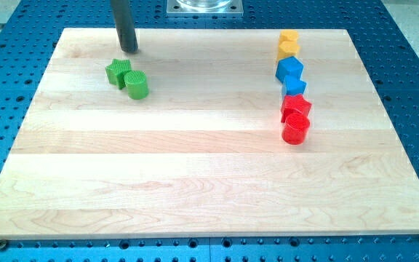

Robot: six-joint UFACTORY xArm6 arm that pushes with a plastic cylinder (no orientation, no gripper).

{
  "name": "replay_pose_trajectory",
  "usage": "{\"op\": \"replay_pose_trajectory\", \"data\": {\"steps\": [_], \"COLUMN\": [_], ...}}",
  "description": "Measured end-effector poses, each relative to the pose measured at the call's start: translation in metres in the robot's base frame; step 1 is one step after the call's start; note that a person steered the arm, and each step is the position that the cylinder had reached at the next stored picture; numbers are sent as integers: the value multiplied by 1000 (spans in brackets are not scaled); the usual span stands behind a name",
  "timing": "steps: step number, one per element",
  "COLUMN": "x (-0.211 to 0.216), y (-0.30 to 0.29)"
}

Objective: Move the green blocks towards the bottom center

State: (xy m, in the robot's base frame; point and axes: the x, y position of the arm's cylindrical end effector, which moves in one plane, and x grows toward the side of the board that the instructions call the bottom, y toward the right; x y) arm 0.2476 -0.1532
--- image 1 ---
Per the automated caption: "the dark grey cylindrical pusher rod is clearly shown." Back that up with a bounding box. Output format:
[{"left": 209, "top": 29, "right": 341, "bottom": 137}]
[{"left": 110, "top": 0, "right": 138, "bottom": 53}]

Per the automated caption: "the green star block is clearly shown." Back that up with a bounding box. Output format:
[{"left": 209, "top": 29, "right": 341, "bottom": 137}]
[{"left": 105, "top": 59, "right": 132, "bottom": 90}]

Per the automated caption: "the green cylinder block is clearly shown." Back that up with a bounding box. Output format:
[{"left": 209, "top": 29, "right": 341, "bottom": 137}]
[{"left": 124, "top": 71, "right": 149, "bottom": 100}]

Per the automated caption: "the light wooden board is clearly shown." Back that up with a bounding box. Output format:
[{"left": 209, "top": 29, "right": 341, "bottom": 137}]
[{"left": 0, "top": 28, "right": 419, "bottom": 239}]

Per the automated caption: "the yellow rear block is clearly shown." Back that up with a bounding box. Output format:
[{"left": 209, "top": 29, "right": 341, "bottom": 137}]
[{"left": 279, "top": 29, "right": 299, "bottom": 44}]

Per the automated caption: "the yellow hexagon block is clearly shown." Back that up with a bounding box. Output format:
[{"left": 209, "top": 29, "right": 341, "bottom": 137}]
[{"left": 276, "top": 41, "right": 300, "bottom": 61}]

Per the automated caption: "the blue cube block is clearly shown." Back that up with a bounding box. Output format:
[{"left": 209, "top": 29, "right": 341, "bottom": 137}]
[{"left": 275, "top": 56, "right": 304, "bottom": 82}]

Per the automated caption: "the small blue block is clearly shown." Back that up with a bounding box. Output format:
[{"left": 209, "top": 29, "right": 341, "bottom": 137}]
[{"left": 282, "top": 75, "right": 307, "bottom": 96}]

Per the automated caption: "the red star block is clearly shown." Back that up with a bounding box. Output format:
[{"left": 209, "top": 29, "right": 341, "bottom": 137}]
[{"left": 280, "top": 94, "right": 312, "bottom": 123}]

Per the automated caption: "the red cylinder block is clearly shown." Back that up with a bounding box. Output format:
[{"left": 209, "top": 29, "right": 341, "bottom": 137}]
[{"left": 282, "top": 113, "right": 311, "bottom": 145}]

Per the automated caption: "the left brass board screw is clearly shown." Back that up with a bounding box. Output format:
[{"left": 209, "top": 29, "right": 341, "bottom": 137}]
[{"left": 0, "top": 239, "right": 8, "bottom": 251}]

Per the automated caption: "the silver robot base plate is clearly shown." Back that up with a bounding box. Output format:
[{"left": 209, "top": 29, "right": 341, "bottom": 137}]
[{"left": 165, "top": 0, "right": 244, "bottom": 17}]

